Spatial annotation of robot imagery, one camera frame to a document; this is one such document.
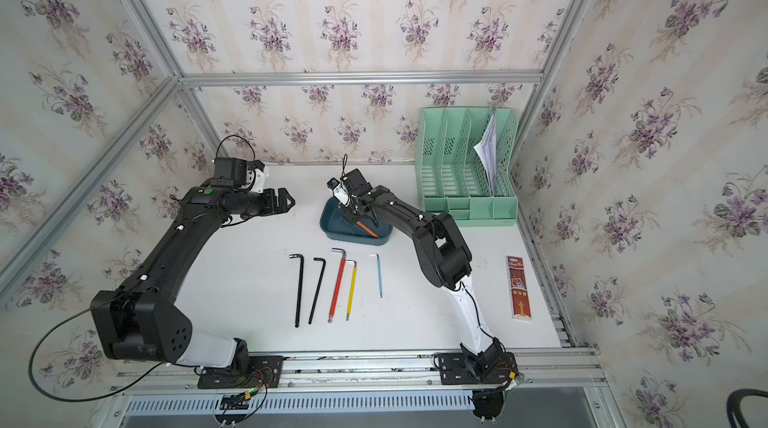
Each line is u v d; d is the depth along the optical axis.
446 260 0.55
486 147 0.89
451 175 1.18
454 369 0.73
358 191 0.76
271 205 0.72
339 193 0.87
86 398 0.37
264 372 0.73
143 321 0.40
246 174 0.67
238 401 0.71
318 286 0.88
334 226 1.04
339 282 0.88
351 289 0.88
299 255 0.95
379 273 0.91
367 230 0.98
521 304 0.83
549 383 0.72
